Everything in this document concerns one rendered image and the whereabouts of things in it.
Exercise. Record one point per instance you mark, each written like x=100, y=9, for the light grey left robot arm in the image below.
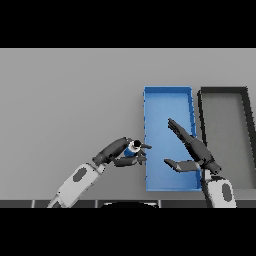
x=77, y=181

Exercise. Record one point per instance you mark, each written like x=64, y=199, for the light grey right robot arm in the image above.
x=220, y=193

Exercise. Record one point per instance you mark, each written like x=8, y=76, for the blue pipe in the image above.
x=132, y=148

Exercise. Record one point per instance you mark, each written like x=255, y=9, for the blue bin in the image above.
x=166, y=146

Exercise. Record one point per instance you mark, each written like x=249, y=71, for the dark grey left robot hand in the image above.
x=115, y=151

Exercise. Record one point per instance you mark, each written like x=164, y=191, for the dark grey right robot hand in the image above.
x=196, y=150

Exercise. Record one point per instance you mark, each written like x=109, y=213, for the dark grey bin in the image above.
x=226, y=140

